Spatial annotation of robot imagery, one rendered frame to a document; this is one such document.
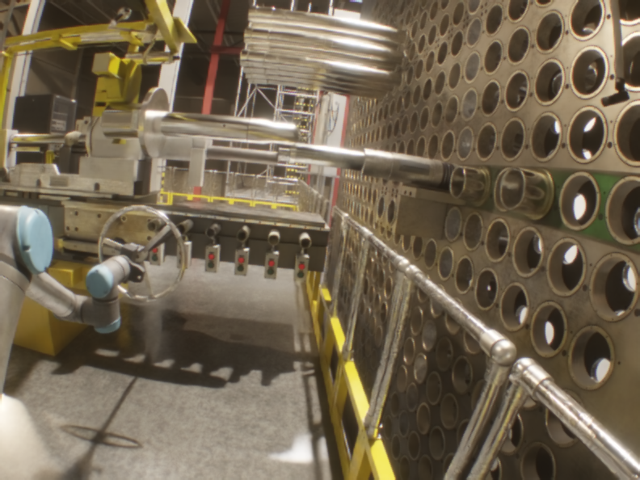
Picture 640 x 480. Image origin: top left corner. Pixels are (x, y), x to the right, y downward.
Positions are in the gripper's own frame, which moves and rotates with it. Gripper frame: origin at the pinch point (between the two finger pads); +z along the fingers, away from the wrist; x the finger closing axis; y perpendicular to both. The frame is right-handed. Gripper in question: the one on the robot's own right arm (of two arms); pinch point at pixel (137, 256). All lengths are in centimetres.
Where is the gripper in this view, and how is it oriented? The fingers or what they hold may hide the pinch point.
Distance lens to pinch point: 142.6
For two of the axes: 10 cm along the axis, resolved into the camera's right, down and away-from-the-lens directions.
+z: -0.9, -2.0, 9.8
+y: -9.3, -3.4, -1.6
